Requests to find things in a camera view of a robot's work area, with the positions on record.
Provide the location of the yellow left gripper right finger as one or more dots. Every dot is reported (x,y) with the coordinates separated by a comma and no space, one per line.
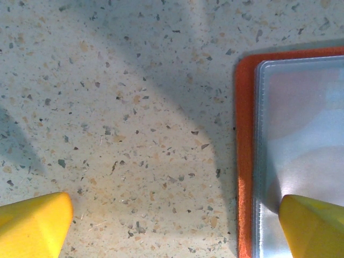
(317,231)

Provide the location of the orange card holder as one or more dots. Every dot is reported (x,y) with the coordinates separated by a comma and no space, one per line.
(244,134)

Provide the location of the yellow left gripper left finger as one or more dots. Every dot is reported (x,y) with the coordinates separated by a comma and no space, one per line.
(32,228)

